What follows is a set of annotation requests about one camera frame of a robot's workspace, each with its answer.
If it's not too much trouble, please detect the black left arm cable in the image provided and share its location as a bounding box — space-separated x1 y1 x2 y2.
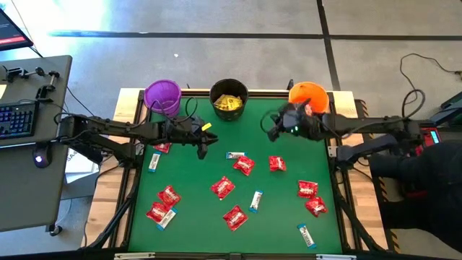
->
146 96 199 124

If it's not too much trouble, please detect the black desk clamp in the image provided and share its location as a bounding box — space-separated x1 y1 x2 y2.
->
35 70 61 100
2 66 46 82

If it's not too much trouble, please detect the backlit black keyboard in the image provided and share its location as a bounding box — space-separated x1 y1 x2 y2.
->
0 100 40 140

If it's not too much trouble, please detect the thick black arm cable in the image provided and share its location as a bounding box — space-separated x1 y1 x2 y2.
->
401 89 427 120

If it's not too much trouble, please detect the silver metal bar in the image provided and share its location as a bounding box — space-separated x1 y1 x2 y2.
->
114 252 156 260
315 253 357 260

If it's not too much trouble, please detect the yellow black hazard strip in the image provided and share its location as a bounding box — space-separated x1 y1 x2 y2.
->
355 99 401 254

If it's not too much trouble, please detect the dark grey equipment case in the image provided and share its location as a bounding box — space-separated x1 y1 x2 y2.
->
429 92 462 126

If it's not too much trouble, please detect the white box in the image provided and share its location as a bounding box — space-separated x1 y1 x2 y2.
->
61 135 101 200

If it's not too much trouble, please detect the black computer monitor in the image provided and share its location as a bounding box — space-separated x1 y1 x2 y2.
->
0 9 34 52

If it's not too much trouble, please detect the green table mat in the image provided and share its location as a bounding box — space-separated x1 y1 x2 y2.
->
128 94 343 253

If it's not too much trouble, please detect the black computer mouse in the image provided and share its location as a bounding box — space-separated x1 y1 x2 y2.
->
32 144 52 169

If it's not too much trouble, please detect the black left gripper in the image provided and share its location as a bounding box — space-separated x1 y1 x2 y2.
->
165 116 219 160

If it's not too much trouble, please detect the red Skittles candy packet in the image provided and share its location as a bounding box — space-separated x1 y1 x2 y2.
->
145 201 170 224
297 180 319 199
153 142 173 155
232 155 256 177
268 155 287 173
222 204 249 233
305 196 329 218
157 185 183 208
210 175 236 201

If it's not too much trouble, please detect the purple monster-face bucket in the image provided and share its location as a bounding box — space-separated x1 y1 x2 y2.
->
143 79 183 117

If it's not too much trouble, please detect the red black power station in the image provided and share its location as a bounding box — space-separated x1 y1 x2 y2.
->
404 122 445 200

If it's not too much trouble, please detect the orange jack-o-lantern bucket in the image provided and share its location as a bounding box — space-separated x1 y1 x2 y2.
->
287 81 331 116

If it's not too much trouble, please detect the black jack-o-lantern bucket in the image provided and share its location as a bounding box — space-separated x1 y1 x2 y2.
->
209 78 250 122

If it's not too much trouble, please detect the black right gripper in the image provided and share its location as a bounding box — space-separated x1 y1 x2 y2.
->
268 103 326 143

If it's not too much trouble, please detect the person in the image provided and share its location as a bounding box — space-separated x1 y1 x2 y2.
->
370 142 462 254

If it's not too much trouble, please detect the thin black floor cable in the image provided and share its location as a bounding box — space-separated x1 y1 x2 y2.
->
398 53 462 95

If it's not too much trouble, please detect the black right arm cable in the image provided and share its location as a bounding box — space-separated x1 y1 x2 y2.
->
259 107 287 135

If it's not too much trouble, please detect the grey desk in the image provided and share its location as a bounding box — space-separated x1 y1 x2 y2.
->
0 139 70 233
0 55 73 148

